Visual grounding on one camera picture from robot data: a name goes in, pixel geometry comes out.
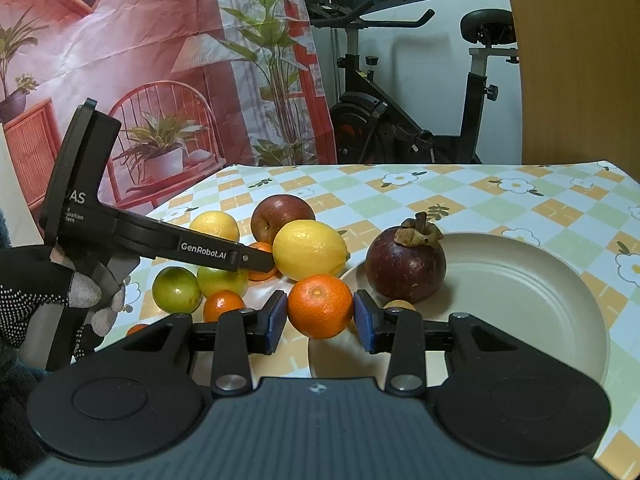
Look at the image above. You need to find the beige round plate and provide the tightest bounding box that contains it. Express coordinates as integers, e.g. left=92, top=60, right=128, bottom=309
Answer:
left=307, top=232, right=611, bottom=391

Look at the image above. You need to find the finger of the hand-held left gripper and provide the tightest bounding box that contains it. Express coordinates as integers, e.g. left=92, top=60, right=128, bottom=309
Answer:
left=170, top=227, right=277, bottom=274

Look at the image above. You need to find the red apple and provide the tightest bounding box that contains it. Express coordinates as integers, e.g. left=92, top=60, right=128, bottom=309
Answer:
left=250, top=194, right=317, bottom=246

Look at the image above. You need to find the black exercise bike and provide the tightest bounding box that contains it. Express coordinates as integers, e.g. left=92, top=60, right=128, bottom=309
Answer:
left=306, top=2, right=521, bottom=165

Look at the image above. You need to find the large yellow lemon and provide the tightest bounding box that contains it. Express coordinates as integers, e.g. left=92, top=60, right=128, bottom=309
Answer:
left=272, top=220, right=350, bottom=282

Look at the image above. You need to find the green round fruit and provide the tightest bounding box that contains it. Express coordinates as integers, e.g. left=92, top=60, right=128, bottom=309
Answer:
left=196, top=264, right=250, bottom=299
left=152, top=266, right=203, bottom=315

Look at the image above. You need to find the large orange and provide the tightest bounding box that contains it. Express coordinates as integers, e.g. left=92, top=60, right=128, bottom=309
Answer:
left=286, top=273, right=355, bottom=340

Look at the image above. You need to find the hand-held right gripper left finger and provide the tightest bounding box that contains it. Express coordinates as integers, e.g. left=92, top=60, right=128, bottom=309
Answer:
left=107, top=290, right=289, bottom=397

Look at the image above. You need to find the checkered floral tablecloth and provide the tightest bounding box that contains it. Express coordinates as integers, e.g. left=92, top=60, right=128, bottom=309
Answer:
left=97, top=160, right=640, bottom=476

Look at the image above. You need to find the person's left hand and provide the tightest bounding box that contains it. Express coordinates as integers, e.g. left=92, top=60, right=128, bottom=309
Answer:
left=0, top=245, right=126, bottom=361

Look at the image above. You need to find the wooden door panel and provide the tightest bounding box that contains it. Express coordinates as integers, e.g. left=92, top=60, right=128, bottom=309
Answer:
left=500, top=0, right=640, bottom=184

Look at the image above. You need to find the small yellow lemon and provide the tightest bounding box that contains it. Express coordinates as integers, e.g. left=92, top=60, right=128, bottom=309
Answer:
left=189, top=210, right=241, bottom=243

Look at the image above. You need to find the person's left forearm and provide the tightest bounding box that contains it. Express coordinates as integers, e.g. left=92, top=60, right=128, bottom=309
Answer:
left=0, top=340, right=48, bottom=476

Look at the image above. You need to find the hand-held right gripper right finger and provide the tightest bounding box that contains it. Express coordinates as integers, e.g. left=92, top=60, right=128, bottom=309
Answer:
left=353, top=290, right=546, bottom=397

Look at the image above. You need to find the red printed backdrop cloth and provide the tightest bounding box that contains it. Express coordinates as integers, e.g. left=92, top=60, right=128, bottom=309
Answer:
left=0, top=0, right=339, bottom=248

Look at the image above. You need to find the dark purple mangosteen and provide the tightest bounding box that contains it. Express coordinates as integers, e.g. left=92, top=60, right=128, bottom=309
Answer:
left=365, top=211, right=448, bottom=305

